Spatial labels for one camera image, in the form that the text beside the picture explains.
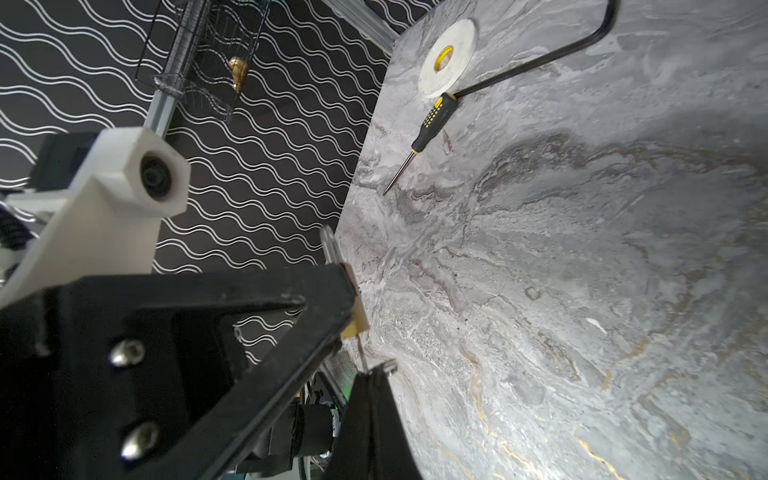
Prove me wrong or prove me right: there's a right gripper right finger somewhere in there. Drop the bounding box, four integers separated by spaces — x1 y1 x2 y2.
370 362 422 479

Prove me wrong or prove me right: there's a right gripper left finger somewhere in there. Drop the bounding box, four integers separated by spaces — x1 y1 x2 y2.
323 371 374 480

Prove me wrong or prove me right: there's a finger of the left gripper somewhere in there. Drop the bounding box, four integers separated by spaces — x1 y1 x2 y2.
1 264 356 479

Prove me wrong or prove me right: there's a small brass padlock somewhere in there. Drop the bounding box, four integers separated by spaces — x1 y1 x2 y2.
319 225 371 341

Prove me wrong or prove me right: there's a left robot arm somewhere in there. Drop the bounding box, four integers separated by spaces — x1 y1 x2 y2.
1 264 356 479

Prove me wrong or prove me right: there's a black hex key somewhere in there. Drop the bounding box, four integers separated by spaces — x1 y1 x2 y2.
454 0 620 98

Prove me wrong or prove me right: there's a brass item in basket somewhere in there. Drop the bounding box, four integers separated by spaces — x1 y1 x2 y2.
228 56 250 93

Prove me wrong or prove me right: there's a yellow black screwdriver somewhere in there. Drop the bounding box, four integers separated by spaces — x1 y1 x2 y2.
383 93 459 195

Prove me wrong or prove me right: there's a white tape roll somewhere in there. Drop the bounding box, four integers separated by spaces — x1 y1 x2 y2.
417 19 478 99

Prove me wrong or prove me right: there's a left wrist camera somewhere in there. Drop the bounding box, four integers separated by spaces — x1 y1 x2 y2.
1 127 191 305

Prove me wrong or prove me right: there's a black wire basket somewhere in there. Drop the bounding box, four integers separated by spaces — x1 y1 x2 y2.
134 1 272 122

